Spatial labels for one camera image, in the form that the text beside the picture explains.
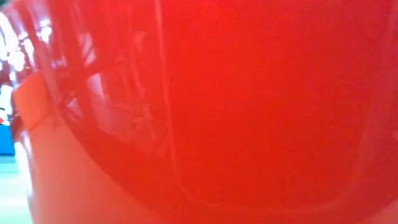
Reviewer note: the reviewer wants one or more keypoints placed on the red mini bowl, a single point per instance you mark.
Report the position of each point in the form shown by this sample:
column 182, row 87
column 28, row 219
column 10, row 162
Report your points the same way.
column 248, row 109

